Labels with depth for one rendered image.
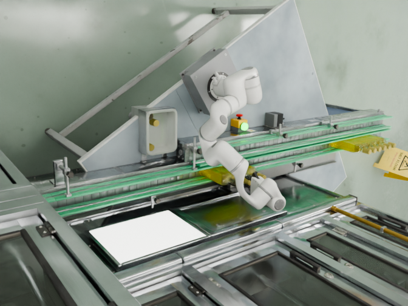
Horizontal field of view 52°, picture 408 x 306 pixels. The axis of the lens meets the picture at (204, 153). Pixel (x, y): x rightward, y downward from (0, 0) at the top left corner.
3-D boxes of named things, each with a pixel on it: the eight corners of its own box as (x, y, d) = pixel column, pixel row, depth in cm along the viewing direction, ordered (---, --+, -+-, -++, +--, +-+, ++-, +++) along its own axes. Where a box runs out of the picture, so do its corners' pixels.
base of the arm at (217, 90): (202, 81, 214) (219, 84, 202) (218, 65, 217) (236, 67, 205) (218, 104, 222) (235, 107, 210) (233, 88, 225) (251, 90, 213)
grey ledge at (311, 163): (220, 183, 249) (232, 189, 240) (220, 169, 246) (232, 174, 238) (323, 158, 303) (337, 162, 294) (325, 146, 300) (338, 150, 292)
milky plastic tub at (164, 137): (139, 152, 214) (147, 156, 208) (138, 108, 208) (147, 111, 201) (168, 147, 224) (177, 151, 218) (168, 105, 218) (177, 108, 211)
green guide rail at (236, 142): (191, 149, 217) (200, 153, 211) (191, 147, 217) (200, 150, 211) (383, 115, 317) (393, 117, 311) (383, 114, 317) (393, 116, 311)
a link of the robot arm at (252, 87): (232, 104, 208) (252, 108, 195) (226, 78, 203) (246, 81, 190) (247, 97, 212) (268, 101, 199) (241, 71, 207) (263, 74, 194)
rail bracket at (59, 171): (49, 184, 188) (67, 201, 170) (46, 148, 183) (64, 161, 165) (60, 182, 190) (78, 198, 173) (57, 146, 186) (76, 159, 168)
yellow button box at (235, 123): (229, 130, 247) (238, 132, 242) (230, 117, 245) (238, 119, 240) (238, 129, 251) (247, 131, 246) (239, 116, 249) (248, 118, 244)
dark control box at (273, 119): (263, 124, 263) (273, 127, 257) (264, 112, 261) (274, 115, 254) (273, 123, 268) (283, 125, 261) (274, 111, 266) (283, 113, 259)
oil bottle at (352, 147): (330, 146, 288) (367, 156, 266) (331, 138, 286) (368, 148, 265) (335, 145, 291) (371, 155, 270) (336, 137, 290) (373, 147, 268)
